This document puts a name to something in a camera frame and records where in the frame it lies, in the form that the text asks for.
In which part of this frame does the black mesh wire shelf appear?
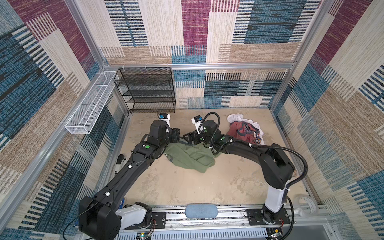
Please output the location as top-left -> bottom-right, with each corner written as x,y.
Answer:
115,67 -> 176,114

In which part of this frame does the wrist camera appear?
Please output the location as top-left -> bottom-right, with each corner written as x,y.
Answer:
158,113 -> 171,127
192,115 -> 203,134

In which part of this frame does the clear tape roll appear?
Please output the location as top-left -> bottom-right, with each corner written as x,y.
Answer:
293,194 -> 319,218

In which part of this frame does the white wire wall basket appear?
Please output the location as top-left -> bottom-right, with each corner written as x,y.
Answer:
65,72 -> 117,135

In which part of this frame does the small black handheld device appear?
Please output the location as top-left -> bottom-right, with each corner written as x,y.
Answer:
116,154 -> 126,165

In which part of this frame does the black corrugated cable conduit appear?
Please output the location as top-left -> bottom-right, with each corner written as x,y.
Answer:
199,111 -> 309,240

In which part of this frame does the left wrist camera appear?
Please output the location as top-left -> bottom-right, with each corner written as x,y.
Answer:
158,113 -> 171,127

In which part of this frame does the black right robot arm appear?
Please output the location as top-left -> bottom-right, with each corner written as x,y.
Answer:
183,120 -> 295,225

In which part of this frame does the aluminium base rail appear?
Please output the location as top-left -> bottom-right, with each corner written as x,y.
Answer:
151,205 -> 342,240

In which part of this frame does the maroon red cloth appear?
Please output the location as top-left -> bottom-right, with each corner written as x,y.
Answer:
227,121 -> 262,145

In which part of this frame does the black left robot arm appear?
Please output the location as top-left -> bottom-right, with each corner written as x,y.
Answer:
79,120 -> 180,240

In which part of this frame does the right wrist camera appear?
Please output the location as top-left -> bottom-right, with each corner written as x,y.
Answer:
192,115 -> 203,134

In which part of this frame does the grey oval pad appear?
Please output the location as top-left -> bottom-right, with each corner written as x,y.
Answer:
185,204 -> 218,219

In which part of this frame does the white cloth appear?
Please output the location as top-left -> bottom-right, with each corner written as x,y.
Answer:
227,114 -> 265,145

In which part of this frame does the olive green cloth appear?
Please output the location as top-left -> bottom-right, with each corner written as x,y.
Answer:
165,141 -> 216,173

